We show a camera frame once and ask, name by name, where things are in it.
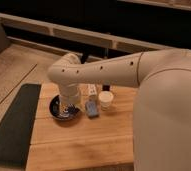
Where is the black eraser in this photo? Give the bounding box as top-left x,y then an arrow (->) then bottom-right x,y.
102,85 -> 110,91

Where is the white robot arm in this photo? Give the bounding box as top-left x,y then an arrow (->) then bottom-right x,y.
48,49 -> 191,109

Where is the white bottle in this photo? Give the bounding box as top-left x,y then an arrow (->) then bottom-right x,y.
88,84 -> 97,100

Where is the white cup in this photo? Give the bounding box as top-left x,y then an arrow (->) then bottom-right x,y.
98,91 -> 114,108

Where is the blue sponge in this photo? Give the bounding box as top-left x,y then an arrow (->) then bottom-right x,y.
85,101 -> 99,118

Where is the dark blue bowl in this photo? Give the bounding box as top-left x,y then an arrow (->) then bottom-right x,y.
49,95 -> 80,121

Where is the wooden table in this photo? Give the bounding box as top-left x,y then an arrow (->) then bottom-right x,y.
26,83 -> 136,171

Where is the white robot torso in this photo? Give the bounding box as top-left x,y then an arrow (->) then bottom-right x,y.
133,70 -> 191,171

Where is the dark green mat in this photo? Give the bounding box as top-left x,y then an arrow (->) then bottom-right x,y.
0,84 -> 41,167

